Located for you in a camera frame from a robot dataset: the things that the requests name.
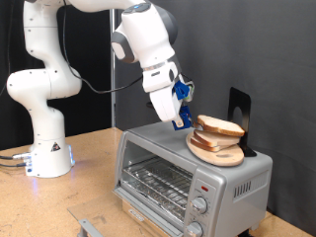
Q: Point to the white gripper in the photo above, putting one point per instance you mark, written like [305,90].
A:
[163,95]

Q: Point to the slotted spatula with blue block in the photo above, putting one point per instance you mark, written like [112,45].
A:
[186,113]

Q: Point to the white bread slice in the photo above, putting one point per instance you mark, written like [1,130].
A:
[214,140]
[205,146]
[220,125]

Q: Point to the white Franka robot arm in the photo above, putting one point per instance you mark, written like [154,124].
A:
[42,85]

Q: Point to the silver toaster oven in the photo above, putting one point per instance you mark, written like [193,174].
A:
[237,171]

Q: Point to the silver oven knob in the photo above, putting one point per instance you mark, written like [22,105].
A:
[199,205]
[194,230]

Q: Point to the round wooden cutting board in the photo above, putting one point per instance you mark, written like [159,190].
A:
[227,159]

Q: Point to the grey metal pole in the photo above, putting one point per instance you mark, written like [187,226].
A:
[113,105]

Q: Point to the black metal bookend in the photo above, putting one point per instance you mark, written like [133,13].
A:
[245,98]

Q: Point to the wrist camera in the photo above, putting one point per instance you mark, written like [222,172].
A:
[190,93]

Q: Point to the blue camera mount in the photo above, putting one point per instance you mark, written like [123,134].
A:
[180,89]

